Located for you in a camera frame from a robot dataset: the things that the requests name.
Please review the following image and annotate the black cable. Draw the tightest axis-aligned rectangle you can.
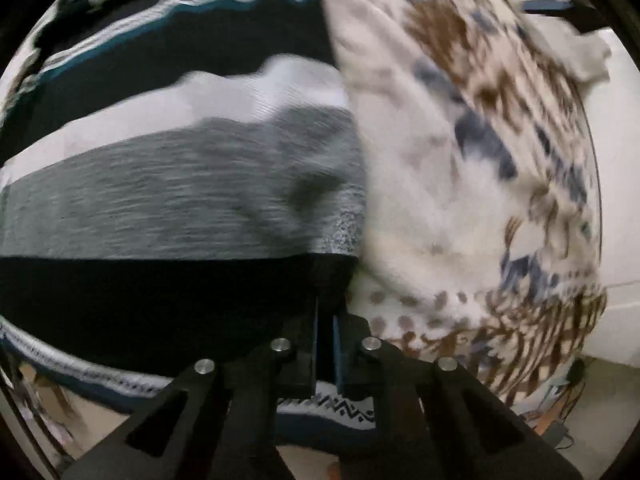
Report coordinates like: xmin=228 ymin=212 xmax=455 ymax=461
xmin=545 ymin=359 xmax=589 ymax=453

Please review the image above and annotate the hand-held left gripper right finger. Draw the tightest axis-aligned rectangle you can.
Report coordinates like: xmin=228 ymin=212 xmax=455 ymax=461
xmin=332 ymin=312 xmax=584 ymax=480

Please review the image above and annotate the white cloth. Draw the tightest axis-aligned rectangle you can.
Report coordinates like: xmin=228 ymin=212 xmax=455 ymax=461
xmin=520 ymin=12 xmax=612 ymax=85

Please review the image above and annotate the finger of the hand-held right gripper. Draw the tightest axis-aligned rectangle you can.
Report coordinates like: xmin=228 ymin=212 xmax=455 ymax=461
xmin=521 ymin=0 xmax=602 ymax=34

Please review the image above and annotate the dark striped knit sweater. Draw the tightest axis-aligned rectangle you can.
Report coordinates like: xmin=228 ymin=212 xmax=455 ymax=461
xmin=0 ymin=0 xmax=377 ymax=433

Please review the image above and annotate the floral fleece blanket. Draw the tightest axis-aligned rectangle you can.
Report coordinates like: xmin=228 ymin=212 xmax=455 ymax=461
xmin=306 ymin=0 xmax=609 ymax=411

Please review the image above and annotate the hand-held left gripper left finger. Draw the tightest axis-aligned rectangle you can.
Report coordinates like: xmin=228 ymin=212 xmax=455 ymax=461
xmin=60 ymin=296 xmax=321 ymax=480

